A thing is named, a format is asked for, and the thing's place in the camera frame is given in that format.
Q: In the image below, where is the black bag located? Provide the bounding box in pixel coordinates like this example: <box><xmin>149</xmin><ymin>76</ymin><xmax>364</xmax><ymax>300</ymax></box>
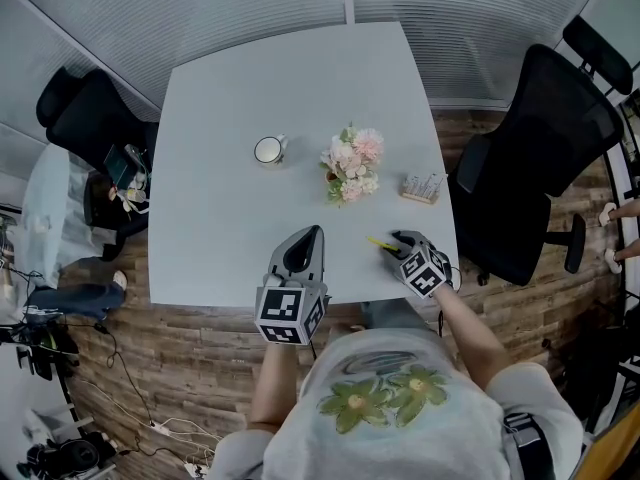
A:
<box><xmin>17</xmin><ymin>435</ymin><xmax>119</xmax><ymax>480</ymax></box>

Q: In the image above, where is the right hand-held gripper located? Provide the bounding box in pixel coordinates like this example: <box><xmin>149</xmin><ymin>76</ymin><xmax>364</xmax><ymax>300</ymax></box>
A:
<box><xmin>381</xmin><ymin>229</ymin><xmax>455</xmax><ymax>301</ymax></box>

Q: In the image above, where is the black tablet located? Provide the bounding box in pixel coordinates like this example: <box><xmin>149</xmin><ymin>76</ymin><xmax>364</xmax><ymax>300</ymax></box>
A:
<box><xmin>103</xmin><ymin>143</ymin><xmax>132</xmax><ymax>179</ymax></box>

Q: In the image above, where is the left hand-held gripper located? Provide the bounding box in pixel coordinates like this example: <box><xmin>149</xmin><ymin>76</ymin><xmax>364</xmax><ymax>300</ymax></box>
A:
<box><xmin>254</xmin><ymin>224</ymin><xmax>332</xmax><ymax>347</ymax></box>

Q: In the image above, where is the orange wooden board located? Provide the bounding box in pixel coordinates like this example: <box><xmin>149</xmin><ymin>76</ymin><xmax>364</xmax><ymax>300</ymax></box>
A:
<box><xmin>579</xmin><ymin>402</ymin><xmax>640</xmax><ymax>480</ymax></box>

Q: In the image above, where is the black mesh chair with headrest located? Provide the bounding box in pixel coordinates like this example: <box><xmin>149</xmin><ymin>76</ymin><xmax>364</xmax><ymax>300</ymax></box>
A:
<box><xmin>447</xmin><ymin>15</ymin><xmax>634</xmax><ymax>288</ymax></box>

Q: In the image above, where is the white display shelf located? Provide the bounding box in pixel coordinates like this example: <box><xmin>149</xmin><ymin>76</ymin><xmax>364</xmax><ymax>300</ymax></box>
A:
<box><xmin>602</xmin><ymin>87</ymin><xmax>640</xmax><ymax>319</ymax></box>

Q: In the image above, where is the black office chair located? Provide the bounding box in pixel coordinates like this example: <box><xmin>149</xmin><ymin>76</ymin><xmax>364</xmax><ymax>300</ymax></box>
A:
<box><xmin>35</xmin><ymin>66</ymin><xmax>161</xmax><ymax>263</ymax></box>

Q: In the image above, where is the round table with pale cloth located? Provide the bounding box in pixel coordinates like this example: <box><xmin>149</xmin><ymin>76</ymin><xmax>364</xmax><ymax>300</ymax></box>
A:
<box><xmin>22</xmin><ymin>142</ymin><xmax>109</xmax><ymax>289</ymax></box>

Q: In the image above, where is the black backpack strap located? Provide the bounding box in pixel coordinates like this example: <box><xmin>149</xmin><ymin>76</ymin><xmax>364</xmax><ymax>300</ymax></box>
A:
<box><xmin>502</xmin><ymin>411</ymin><xmax>546</xmax><ymax>480</ymax></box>

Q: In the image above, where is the black swivel chair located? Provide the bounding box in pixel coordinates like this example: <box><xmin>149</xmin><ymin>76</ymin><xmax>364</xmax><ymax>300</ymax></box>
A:
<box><xmin>542</xmin><ymin>287</ymin><xmax>640</xmax><ymax>434</ymax></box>

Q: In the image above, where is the white floor cable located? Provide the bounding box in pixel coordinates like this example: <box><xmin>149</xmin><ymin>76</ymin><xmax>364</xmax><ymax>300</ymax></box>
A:
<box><xmin>79</xmin><ymin>377</ymin><xmax>221</xmax><ymax>469</ymax></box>

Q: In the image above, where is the black equipment stand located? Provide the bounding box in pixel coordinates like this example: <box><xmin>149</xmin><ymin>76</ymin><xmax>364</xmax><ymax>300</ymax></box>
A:
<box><xmin>0</xmin><ymin>312</ymin><xmax>81</xmax><ymax>384</ymax></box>

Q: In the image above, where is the pink flower bouquet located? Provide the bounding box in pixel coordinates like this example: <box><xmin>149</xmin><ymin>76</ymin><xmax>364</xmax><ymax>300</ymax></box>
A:
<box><xmin>318</xmin><ymin>122</ymin><xmax>386</xmax><ymax>208</ymax></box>

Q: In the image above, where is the black floor cable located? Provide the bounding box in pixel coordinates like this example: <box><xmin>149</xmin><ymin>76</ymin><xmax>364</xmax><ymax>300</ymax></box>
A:
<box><xmin>92</xmin><ymin>320</ymin><xmax>151</xmax><ymax>424</ymax></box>

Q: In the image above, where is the wooden tube rack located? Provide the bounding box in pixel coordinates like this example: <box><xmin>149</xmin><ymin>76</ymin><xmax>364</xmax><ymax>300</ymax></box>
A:
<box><xmin>399</xmin><ymin>171</ymin><xmax>446</xmax><ymax>206</ymax></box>

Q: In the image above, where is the person's left forearm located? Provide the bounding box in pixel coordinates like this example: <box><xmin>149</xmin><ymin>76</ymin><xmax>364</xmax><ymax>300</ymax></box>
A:
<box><xmin>249</xmin><ymin>342</ymin><xmax>314</xmax><ymax>427</ymax></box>

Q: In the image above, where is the white mug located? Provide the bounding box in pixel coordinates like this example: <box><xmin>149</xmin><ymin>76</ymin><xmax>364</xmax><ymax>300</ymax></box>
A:
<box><xmin>253</xmin><ymin>133</ymin><xmax>290</xmax><ymax>169</ymax></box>

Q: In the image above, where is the person's grey flower print shirt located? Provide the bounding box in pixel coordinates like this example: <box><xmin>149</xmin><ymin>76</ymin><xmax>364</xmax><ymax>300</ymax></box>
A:
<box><xmin>204</xmin><ymin>327</ymin><xmax>586</xmax><ymax>480</ymax></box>

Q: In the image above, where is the person's right forearm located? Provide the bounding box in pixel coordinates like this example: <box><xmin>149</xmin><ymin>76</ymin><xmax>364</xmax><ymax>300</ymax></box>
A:
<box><xmin>432</xmin><ymin>285</ymin><xmax>511</xmax><ymax>394</ymax></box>

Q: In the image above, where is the yellow marker pen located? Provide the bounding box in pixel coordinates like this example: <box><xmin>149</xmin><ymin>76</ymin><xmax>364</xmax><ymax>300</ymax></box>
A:
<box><xmin>366</xmin><ymin>235</ymin><xmax>401</xmax><ymax>254</ymax></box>

